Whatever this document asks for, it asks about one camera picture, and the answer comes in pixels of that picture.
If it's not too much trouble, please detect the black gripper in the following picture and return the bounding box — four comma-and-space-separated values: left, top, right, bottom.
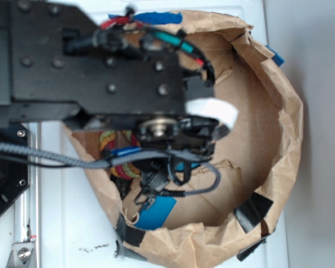
135, 73, 231, 162

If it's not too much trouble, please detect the blue ball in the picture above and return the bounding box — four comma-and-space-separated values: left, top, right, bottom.
174, 161, 202, 174

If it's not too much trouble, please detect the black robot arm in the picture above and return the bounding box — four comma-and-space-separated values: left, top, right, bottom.
0, 1, 237, 169

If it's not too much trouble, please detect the brown paper bag bin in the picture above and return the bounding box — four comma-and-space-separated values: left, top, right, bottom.
85, 10, 303, 267

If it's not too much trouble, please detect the blue rectangular block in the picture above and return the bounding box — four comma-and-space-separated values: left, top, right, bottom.
134, 196, 176, 230

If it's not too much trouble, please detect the white ribbon cable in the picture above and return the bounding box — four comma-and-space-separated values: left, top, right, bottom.
185, 97, 238, 131

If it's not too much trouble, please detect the multicolour twisted rope toy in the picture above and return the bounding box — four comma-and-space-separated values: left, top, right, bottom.
99, 130, 143, 181

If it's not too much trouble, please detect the aluminium extrusion rail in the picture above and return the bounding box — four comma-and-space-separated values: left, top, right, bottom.
13, 119, 41, 268

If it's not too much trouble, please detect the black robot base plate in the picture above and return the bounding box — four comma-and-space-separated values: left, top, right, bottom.
0, 122, 31, 226

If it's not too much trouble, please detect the grey braided cable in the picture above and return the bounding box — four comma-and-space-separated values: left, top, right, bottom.
0, 143, 222, 198

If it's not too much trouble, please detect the metal corner bracket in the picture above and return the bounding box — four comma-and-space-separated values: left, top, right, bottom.
6, 242, 37, 268

